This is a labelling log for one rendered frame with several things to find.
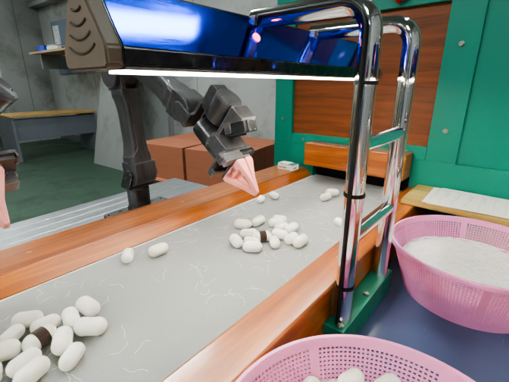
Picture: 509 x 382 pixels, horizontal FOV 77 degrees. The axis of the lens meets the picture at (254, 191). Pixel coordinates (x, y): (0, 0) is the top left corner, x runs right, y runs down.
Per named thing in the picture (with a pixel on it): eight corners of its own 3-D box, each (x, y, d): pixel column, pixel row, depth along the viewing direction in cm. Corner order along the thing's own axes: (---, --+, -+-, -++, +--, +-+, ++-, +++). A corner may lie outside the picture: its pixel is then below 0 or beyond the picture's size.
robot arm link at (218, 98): (251, 105, 69) (218, 68, 71) (225, 107, 62) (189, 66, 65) (226, 142, 76) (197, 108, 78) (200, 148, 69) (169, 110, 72)
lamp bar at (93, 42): (65, 70, 30) (50, -18, 28) (348, 79, 75) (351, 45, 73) (106, 68, 25) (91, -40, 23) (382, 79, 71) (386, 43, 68)
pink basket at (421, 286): (434, 354, 44) (447, 295, 41) (363, 256, 69) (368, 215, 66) (618, 348, 45) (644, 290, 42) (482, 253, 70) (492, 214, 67)
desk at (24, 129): (102, 149, 534) (96, 111, 514) (20, 163, 443) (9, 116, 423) (83, 145, 569) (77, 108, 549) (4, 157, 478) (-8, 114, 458)
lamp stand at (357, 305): (238, 299, 55) (233, 7, 41) (301, 255, 70) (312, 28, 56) (341, 356, 44) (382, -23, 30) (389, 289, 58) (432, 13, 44)
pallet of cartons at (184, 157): (134, 187, 337) (128, 141, 321) (201, 169, 412) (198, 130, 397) (234, 217, 261) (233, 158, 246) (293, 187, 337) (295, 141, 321)
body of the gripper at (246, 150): (257, 151, 70) (238, 127, 72) (224, 158, 63) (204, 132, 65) (243, 170, 75) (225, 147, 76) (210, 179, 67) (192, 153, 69)
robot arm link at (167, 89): (215, 102, 74) (138, 37, 83) (186, 104, 67) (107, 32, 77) (198, 145, 81) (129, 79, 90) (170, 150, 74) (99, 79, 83)
